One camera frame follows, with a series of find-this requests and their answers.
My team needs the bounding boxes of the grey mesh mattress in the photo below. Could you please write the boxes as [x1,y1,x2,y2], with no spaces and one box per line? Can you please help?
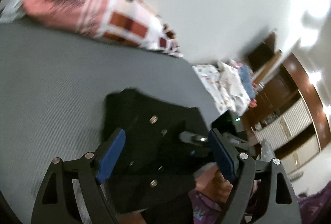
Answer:
[1,19,219,223]

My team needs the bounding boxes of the white dotted cloth pile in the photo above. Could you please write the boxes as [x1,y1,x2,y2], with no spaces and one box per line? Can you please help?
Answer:
[192,63,251,116]

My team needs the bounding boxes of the right hand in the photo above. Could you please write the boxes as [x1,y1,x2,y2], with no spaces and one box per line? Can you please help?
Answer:
[195,163,233,203]

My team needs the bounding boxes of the blue folded cloth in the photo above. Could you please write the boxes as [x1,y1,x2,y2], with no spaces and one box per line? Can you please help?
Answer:
[239,65,256,100]

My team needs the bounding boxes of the dark wall frame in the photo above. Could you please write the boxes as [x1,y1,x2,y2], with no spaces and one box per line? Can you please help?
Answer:
[246,42,274,73]

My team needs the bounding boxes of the black pants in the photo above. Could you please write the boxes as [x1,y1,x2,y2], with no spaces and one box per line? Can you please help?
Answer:
[103,88,211,213]

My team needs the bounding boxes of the purple floral garment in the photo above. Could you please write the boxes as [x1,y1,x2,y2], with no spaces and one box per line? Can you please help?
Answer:
[188,185,331,224]

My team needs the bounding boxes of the light striped cloth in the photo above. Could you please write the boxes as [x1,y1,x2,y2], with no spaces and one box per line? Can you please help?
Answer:
[0,0,26,24]

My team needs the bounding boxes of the brown wooden wardrobe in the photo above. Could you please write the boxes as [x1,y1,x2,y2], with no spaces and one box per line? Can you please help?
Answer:
[244,54,330,174]

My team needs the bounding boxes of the pink checked blanket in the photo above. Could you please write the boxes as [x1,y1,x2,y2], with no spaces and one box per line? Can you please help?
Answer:
[22,0,183,58]

